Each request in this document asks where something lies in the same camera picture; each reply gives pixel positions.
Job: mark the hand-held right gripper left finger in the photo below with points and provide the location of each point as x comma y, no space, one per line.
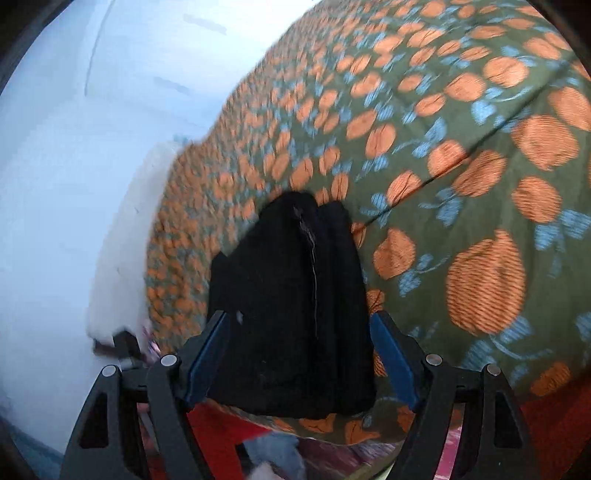
210,357

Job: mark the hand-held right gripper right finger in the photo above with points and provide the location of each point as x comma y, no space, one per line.
392,357

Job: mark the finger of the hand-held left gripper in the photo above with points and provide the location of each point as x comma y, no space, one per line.
123,346

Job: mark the black pants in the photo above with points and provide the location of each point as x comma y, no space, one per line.
286,300

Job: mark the red fleece garment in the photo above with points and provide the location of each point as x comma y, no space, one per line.
212,438

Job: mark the cream padded headboard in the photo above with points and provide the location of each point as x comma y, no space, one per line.
134,240

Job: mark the red floral patterned cloth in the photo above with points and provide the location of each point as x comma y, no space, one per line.
351,457

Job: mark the green pumpkin print quilt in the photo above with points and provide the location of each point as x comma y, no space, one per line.
438,161

